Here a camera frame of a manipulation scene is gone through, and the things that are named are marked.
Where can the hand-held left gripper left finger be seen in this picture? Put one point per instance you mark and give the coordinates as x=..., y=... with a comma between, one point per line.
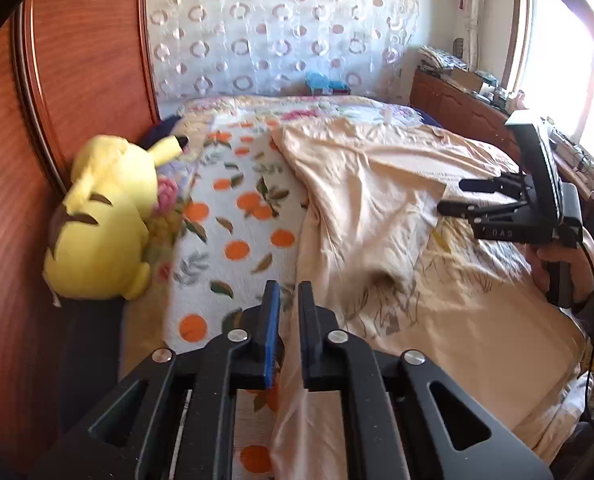
x=273, y=330

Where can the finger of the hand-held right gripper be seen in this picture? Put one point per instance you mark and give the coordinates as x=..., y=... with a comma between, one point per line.
x=487, y=184
x=469, y=208

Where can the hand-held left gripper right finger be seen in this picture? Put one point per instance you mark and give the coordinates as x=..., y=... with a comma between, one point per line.
x=305, y=320

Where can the beige cotton garment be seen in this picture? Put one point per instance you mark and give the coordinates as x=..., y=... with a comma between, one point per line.
x=377, y=200

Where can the person's right hand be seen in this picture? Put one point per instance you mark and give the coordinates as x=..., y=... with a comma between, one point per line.
x=587, y=275

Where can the wooden cabinet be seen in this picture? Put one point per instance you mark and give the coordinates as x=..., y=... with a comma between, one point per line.
x=457, y=110

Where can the cardboard box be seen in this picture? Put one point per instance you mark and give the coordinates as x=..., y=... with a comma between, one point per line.
x=464, y=77

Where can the orange fruit print blanket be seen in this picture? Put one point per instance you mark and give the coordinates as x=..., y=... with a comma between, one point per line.
x=237, y=220

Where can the stack of folded cloths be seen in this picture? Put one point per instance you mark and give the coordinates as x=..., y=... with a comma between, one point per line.
x=442, y=59

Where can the window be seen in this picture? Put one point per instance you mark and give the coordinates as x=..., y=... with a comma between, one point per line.
x=562, y=70

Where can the white patterned window curtain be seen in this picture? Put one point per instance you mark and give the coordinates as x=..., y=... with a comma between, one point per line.
x=469, y=10

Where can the blue toy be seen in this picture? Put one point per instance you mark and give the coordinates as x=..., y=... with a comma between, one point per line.
x=324, y=82

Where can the floral blanket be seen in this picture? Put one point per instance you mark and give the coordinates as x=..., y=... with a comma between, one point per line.
x=297, y=107

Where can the yellow plush toy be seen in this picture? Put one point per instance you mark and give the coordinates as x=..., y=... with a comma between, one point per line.
x=107, y=210

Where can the circle pattern sheer curtain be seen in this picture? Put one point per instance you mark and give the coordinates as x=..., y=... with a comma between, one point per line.
x=277, y=25

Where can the wooden wardrobe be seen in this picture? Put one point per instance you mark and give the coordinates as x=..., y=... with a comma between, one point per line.
x=77, y=60

